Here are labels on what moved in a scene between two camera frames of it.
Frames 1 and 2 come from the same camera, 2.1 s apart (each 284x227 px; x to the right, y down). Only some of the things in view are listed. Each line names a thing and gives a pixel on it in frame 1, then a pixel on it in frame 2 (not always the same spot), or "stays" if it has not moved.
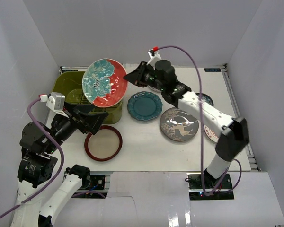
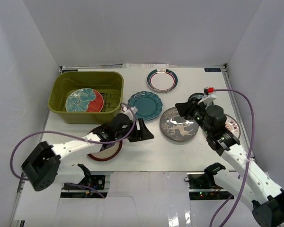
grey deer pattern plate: [178, 124] stays
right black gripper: [136, 77] -> [186, 109]
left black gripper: [80, 120] -> [137, 130]
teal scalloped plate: [145, 106] stays
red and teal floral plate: [103, 84] -> [84, 100]
